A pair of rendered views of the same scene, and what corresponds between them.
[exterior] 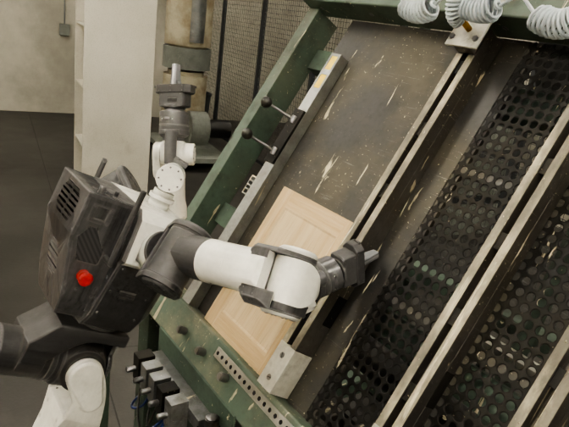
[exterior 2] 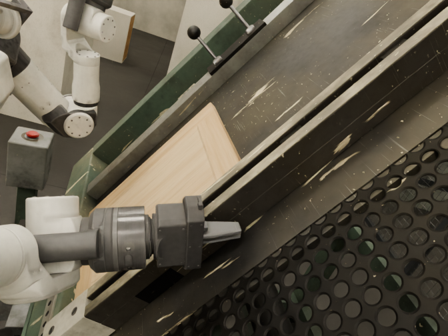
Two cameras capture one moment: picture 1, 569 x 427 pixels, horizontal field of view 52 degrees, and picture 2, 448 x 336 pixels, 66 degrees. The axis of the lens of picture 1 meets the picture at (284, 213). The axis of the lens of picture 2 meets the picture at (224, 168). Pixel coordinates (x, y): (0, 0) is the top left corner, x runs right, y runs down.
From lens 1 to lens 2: 1.02 m
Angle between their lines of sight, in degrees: 15
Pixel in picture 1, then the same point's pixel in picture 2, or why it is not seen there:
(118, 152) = not seen: hidden behind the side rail
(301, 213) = (205, 137)
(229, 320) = not seen: hidden behind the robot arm
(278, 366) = (63, 323)
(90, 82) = (186, 17)
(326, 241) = (207, 181)
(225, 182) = (178, 88)
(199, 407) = (24, 307)
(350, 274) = (171, 250)
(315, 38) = not seen: outside the picture
